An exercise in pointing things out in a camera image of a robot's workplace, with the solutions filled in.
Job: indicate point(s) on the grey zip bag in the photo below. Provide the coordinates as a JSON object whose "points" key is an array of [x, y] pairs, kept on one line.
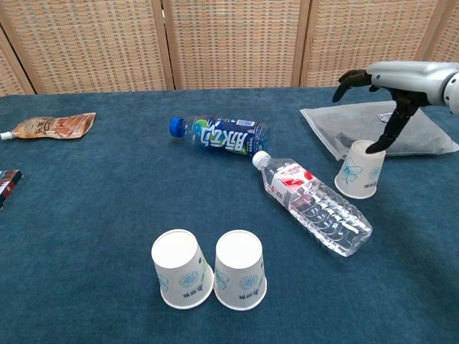
{"points": [[340, 122]]}

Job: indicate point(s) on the brown spout pouch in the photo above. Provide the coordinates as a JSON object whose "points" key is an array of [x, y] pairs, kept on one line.
{"points": [[54, 127]]}

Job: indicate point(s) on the clear water bottle red label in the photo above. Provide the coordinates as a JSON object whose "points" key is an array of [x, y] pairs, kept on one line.
{"points": [[315, 204]]}

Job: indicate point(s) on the blue drink bottle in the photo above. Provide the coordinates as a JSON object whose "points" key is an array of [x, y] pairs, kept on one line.
{"points": [[226, 136]]}

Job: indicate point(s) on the bamboo folding screen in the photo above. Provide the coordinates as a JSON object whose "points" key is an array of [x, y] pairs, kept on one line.
{"points": [[229, 43]]}

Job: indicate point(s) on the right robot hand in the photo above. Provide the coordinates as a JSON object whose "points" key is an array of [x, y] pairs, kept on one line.
{"points": [[409, 80]]}

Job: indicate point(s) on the teal felt table cover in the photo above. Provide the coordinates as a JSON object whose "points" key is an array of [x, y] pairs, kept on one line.
{"points": [[89, 233]]}

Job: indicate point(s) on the white paper cup blue flower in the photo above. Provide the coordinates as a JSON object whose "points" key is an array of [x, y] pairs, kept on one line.
{"points": [[181, 265], [239, 265], [358, 172]]}

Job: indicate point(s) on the dark red snack packet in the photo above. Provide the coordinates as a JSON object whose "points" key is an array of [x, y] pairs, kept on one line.
{"points": [[7, 184]]}

